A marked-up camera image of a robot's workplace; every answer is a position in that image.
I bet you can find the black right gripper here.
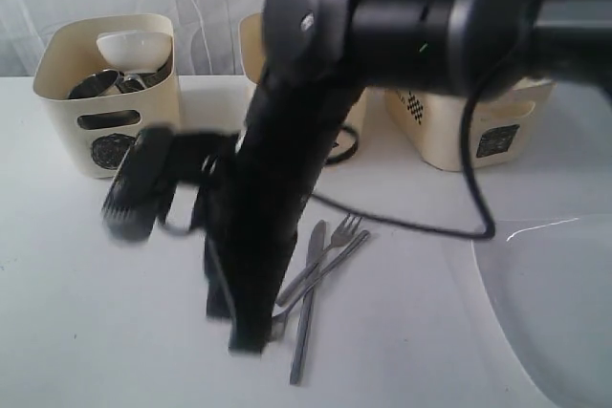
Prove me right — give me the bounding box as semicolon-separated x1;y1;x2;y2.
203;0;364;356

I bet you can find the white ceramic bowl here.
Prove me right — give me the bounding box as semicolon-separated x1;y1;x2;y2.
96;30;172;73

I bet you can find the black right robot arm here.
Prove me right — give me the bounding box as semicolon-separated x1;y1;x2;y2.
206;0;611;353

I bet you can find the cream bin with triangle mark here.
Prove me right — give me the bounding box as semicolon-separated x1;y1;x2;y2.
238;11;369;165

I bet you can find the cream bin with square mark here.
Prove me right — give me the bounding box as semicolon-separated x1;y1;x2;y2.
384;78;556;172

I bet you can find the steel fork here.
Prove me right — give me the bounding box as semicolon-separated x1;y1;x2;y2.
275;214;362;307

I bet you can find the steel table knife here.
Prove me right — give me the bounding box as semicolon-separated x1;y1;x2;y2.
290;221;327;386

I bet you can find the cream bin with circle mark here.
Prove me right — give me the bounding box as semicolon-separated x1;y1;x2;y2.
33;13;181;178

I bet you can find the steel spoon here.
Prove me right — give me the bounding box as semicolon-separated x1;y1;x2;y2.
269;230;371;342

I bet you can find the white square plate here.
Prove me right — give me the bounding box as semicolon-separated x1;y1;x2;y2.
473;214;611;407

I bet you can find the black cable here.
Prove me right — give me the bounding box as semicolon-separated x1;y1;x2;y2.
157;0;563;323

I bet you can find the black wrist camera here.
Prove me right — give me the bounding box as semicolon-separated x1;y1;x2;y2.
101;125;238;243

